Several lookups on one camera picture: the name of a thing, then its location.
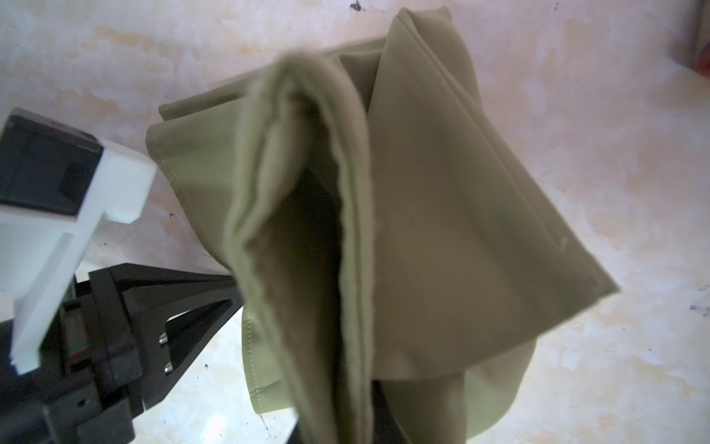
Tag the olive and white skirt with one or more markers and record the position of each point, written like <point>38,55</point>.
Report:
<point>397,261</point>

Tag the red plaid skirt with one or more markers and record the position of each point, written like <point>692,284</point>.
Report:
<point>701,57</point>

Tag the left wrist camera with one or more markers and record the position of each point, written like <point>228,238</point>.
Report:
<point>57,184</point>

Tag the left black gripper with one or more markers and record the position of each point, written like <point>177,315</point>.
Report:
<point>124,339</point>

